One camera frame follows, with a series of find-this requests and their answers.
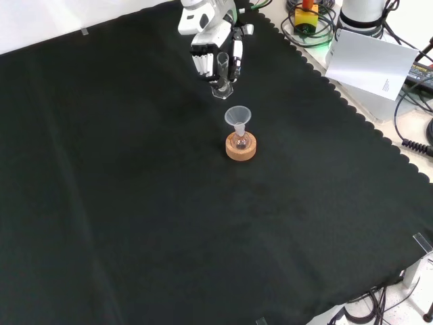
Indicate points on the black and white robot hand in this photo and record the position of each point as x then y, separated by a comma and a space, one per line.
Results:
203, 61

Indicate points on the clear glass graduated cylinder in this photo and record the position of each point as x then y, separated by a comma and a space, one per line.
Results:
223, 93

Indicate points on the clear round-bottom flask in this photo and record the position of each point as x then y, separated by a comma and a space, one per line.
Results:
241, 142

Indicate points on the clear plastic funnel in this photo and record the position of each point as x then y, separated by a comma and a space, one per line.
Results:
237, 115

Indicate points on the yellow stop button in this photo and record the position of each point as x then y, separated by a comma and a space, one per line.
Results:
306, 18

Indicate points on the clear tape piece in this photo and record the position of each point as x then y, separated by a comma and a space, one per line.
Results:
85, 32

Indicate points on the black cloth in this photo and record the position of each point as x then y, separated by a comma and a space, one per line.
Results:
135, 186

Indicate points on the black power adapter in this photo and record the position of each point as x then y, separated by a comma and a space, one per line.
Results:
421, 72

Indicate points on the black tripod foot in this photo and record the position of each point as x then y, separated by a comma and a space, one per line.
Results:
428, 317

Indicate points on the grey metal bracket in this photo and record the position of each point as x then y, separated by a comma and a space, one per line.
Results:
417, 269

